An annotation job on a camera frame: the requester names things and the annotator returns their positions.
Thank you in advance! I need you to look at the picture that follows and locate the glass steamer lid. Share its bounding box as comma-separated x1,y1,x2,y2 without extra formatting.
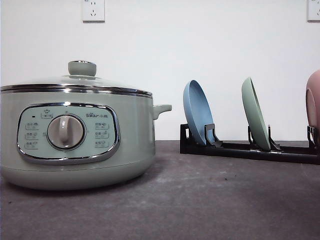
0,60,153,98

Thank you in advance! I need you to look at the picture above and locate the blue plate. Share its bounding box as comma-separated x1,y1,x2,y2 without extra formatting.
183,79,214,145

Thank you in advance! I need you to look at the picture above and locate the green electric steamer pot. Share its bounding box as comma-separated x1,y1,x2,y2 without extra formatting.
0,91,172,191

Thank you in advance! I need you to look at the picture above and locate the white wall socket left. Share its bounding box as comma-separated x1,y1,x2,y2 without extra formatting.
82,0,105,24

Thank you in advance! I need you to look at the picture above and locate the white wall socket right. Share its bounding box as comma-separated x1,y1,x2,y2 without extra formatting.
307,0,320,23

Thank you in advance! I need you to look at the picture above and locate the pink plate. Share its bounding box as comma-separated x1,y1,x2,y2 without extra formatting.
305,69,320,131

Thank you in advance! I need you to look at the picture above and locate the black plate rack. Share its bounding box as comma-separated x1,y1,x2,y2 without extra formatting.
179,123,320,165

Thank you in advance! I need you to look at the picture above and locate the green plate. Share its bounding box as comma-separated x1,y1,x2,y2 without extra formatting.
241,77,271,152

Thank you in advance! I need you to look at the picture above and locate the white wall socket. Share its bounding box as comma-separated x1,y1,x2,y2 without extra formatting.
82,0,105,24
307,0,320,23

